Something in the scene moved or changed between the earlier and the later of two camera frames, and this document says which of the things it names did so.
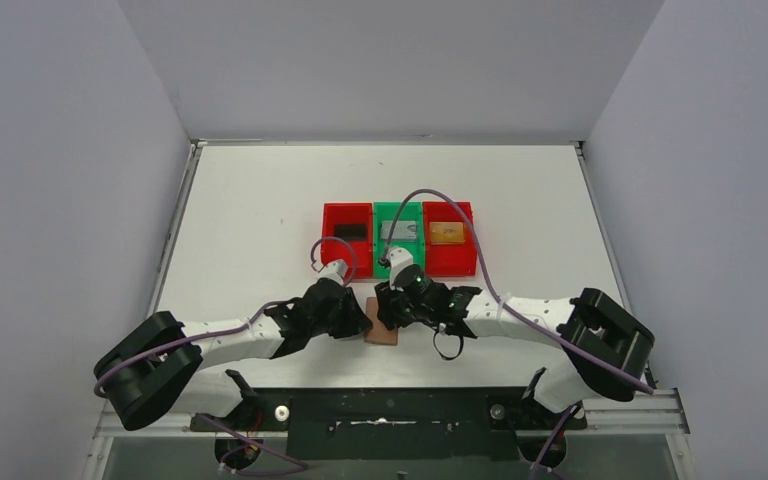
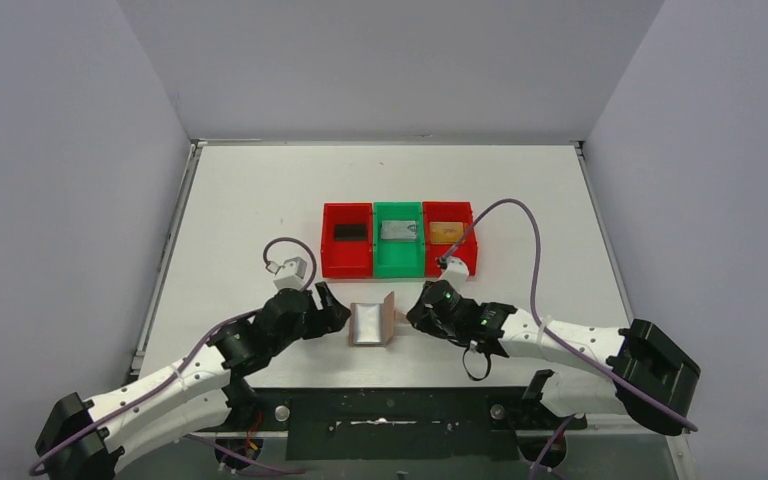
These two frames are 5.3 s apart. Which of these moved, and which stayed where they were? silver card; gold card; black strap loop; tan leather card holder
Moved: black strap loop
Stayed: gold card; silver card; tan leather card holder
